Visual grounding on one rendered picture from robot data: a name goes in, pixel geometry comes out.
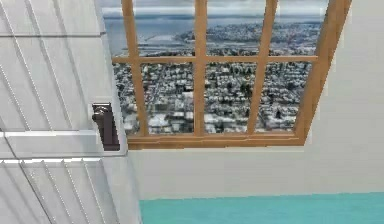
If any white panelled room door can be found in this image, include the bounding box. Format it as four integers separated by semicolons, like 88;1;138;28
0;0;144;224

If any wooden framed window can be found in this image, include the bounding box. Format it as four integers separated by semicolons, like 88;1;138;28
99;0;353;150

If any dark brown door handle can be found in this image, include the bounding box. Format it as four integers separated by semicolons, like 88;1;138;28
91;102;121;152

